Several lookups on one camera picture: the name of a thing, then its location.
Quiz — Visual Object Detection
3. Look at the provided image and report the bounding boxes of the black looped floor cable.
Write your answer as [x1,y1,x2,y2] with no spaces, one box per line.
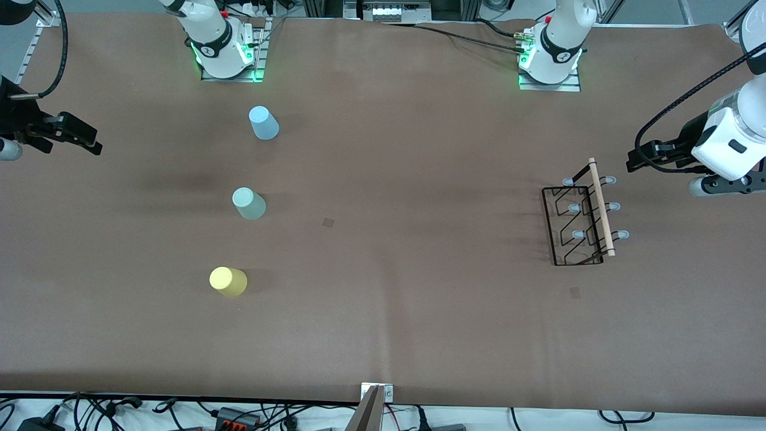
[598,409,656,423]

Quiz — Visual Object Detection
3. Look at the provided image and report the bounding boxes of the brown table cover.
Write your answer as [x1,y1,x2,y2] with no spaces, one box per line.
[0,13,766,417]

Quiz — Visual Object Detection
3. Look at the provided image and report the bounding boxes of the tangled black floor cables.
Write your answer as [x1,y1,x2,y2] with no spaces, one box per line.
[0,392,180,431]

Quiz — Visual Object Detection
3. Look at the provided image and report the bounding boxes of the light blue plastic cup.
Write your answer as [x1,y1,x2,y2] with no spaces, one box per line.
[249,106,280,141]

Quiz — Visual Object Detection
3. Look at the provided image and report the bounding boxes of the white power strip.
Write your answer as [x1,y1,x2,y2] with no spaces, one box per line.
[358,0,431,23]

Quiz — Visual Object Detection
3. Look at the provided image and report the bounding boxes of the grey camera post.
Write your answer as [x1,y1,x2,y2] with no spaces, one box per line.
[346,386,384,431]

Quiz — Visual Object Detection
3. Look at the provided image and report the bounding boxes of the black orange connector box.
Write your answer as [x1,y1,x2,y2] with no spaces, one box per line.
[215,407,262,429]

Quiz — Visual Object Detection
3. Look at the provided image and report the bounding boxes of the pale green plastic cup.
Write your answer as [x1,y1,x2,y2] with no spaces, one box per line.
[232,187,267,220]

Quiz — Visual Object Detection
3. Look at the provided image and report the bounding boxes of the yellow plastic cup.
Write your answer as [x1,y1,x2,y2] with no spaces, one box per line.
[209,267,248,298]

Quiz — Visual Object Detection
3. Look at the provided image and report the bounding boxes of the black power adapter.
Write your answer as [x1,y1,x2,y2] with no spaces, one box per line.
[18,415,64,431]

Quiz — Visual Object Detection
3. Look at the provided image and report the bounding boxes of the black wire cup holder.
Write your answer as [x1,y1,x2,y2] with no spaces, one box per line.
[542,157,630,266]

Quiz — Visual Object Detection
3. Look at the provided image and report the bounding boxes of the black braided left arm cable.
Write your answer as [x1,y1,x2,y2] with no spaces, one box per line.
[634,42,766,174]

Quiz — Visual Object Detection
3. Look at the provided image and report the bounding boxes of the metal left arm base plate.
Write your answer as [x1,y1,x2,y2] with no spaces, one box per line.
[518,66,582,92]

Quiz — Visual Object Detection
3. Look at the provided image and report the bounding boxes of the aluminium frame rail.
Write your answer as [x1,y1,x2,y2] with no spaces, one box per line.
[12,12,62,86]
[723,0,756,43]

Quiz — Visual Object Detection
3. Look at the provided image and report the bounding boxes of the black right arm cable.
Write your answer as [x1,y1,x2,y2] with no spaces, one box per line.
[12,0,69,100]

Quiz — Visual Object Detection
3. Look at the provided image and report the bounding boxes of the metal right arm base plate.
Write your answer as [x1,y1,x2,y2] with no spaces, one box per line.
[200,18,268,83]

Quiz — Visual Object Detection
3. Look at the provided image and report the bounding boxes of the black cable pair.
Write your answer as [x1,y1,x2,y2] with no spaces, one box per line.
[383,20,527,54]

